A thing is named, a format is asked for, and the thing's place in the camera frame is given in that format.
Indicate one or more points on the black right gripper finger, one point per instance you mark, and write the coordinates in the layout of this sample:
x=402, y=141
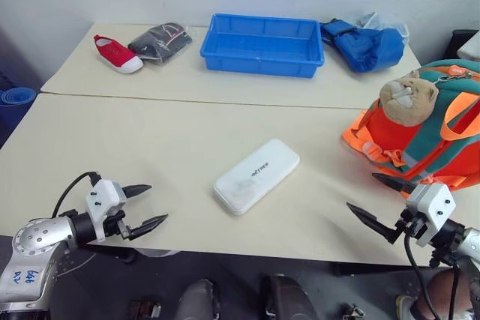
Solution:
x=399, y=184
x=375, y=222

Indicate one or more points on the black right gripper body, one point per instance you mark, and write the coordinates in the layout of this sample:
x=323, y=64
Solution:
x=412, y=224

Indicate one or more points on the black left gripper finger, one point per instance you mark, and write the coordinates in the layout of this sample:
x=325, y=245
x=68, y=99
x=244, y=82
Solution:
x=146, y=225
x=137, y=189

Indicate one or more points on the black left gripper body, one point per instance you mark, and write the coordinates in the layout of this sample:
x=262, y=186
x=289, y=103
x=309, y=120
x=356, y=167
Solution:
x=114, y=224

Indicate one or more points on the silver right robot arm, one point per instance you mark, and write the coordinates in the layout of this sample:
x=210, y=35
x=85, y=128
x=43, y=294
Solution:
x=470, y=247

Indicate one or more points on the orange and green backpack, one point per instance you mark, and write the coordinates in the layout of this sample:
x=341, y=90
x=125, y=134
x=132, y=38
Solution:
x=378, y=127

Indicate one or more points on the white hard pencil case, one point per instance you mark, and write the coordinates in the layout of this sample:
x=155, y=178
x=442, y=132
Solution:
x=257, y=175

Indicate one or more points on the person's bare knee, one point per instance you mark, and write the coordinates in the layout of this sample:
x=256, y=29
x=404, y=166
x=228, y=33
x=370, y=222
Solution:
x=444, y=290

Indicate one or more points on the white sneaker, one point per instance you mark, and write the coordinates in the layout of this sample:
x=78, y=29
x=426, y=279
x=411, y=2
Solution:
x=405, y=308

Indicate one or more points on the grey rounded shape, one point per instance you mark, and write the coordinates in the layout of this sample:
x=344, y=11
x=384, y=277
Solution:
x=198, y=301

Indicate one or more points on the small dark metal fitting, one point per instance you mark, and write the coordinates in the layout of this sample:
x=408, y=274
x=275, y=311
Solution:
x=354, y=312

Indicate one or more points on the red slip-on shoe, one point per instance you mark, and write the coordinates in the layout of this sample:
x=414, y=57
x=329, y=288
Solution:
x=114, y=54

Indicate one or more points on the blue fabric bag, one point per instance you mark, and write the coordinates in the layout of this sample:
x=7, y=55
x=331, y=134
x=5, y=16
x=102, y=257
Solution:
x=367, y=50

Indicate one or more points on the black chair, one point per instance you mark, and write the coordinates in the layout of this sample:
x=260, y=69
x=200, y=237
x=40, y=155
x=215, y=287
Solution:
x=452, y=44

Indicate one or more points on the blue rolled foam mat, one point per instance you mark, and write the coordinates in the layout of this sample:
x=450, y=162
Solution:
x=15, y=97

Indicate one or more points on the white object on chair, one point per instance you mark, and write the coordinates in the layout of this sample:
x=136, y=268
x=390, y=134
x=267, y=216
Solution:
x=472, y=48

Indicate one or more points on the pale blue cloth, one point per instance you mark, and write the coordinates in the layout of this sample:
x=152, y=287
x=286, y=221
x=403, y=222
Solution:
x=369, y=20

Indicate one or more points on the blue plastic bin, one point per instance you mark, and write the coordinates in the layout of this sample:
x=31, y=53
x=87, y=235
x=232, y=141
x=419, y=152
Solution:
x=262, y=44

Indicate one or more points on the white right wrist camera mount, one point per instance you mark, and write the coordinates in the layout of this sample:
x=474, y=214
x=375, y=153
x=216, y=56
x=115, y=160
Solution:
x=431, y=200

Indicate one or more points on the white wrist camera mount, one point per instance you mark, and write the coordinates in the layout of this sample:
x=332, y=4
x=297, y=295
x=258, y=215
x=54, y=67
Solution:
x=431, y=200
x=103, y=194

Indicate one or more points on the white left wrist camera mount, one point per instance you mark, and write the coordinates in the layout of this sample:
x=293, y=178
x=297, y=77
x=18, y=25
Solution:
x=103, y=194

